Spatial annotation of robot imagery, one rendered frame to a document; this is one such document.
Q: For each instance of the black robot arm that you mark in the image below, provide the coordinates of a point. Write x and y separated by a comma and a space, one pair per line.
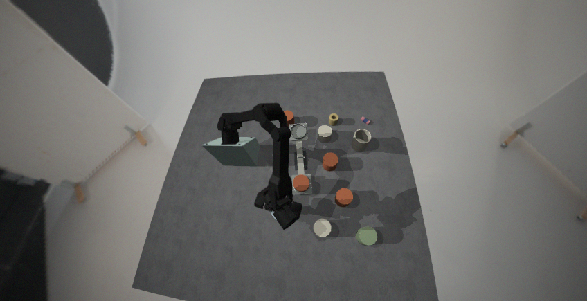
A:
280, 183

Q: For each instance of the brown cup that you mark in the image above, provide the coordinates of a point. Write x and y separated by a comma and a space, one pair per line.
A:
301, 183
343, 197
290, 117
330, 161

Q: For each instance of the green cylinder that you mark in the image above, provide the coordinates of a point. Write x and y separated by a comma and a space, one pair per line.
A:
366, 236

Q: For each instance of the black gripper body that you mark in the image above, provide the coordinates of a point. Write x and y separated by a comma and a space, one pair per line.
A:
295, 207

